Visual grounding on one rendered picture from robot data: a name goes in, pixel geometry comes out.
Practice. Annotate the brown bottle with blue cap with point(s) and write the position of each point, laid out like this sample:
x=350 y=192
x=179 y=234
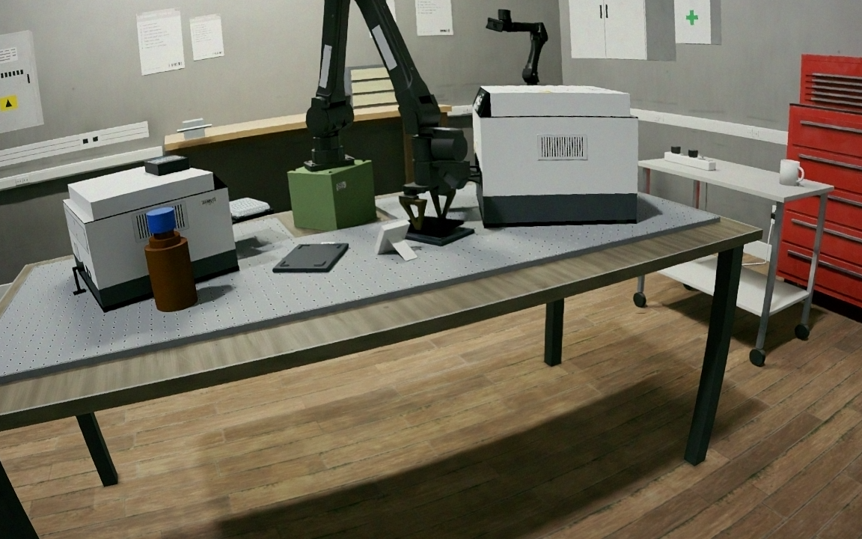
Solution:
x=169 y=263

